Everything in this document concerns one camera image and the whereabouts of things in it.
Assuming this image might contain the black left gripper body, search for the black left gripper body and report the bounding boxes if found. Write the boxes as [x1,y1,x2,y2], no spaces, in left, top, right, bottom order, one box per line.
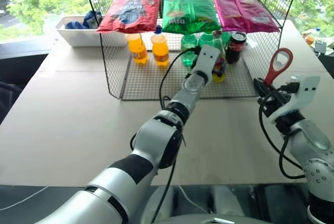
[211,62,227,76]

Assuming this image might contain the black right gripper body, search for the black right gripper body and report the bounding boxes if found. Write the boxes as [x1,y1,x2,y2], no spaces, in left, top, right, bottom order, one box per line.
[257,87,292,117]

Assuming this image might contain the glass bottle with yellow drink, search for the glass bottle with yellow drink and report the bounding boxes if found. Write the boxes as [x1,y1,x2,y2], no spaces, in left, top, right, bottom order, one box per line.
[211,30,227,83]

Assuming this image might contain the red bottle opener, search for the red bottle opener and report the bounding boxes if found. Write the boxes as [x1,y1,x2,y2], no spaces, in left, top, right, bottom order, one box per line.
[264,48,293,85]

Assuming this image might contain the green plastic bottle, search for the green plastic bottle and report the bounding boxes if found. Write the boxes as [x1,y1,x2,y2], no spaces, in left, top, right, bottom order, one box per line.
[221,31,232,50]
[198,32,217,50]
[181,34,200,67]

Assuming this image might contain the orange soda plastic bottle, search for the orange soda plastic bottle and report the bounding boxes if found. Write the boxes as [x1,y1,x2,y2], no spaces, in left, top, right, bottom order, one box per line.
[127,33,149,65]
[151,25,170,67]

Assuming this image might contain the dark cola can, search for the dark cola can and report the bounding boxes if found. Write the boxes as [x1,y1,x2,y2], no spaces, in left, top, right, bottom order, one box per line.
[225,31,247,65]

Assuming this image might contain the pink chip bag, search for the pink chip bag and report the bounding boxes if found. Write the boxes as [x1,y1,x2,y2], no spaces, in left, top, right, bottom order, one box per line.
[211,0,281,33]

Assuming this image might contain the green chip bag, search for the green chip bag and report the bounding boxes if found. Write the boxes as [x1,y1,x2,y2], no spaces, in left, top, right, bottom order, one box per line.
[161,0,222,34]

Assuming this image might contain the orange packet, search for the orange packet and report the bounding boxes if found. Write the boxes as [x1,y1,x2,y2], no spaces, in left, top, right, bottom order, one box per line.
[303,29,318,46]

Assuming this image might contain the red chip bag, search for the red chip bag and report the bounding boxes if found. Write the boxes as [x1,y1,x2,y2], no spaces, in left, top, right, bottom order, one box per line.
[96,0,162,34]

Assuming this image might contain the grey rounded housing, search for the grey rounded housing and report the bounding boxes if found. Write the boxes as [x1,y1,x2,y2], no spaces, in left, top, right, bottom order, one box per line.
[146,185,264,224]

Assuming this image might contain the blue and white bag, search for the blue and white bag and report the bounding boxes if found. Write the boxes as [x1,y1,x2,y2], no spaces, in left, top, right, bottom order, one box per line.
[82,10,104,29]

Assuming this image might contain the white plastic bin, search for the white plastic bin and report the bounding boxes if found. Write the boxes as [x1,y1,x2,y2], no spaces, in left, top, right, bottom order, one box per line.
[56,15,128,48]

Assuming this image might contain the blue cloth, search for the blue cloth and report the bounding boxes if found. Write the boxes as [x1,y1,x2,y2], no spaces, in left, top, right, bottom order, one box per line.
[64,20,87,30]

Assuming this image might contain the dark fabric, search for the dark fabric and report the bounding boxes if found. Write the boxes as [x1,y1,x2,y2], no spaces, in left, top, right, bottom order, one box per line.
[0,77,23,126]

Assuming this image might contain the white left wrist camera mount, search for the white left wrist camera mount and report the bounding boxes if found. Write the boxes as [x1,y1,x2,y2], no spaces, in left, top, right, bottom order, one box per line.
[194,45,221,75]

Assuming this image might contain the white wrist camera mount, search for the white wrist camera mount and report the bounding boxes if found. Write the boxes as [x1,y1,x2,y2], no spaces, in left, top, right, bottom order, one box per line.
[268,75,321,125]
[194,45,221,75]

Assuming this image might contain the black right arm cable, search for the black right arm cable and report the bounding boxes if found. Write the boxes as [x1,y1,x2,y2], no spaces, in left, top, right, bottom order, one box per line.
[257,84,306,180]

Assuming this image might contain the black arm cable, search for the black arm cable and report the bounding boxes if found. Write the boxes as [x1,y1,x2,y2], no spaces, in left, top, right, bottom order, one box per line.
[257,84,306,180]
[130,47,203,224]

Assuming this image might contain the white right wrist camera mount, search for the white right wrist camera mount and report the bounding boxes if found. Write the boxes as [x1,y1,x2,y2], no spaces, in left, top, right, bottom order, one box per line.
[268,75,321,125]

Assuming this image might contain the black wire rack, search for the black wire rack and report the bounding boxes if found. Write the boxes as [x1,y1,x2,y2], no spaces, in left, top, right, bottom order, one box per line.
[80,0,305,101]

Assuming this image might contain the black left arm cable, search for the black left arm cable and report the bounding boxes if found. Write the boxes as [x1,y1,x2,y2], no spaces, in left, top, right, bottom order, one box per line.
[130,47,203,224]

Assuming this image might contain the white cable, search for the white cable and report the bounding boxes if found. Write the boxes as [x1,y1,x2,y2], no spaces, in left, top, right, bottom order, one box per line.
[177,185,209,214]
[0,186,49,211]

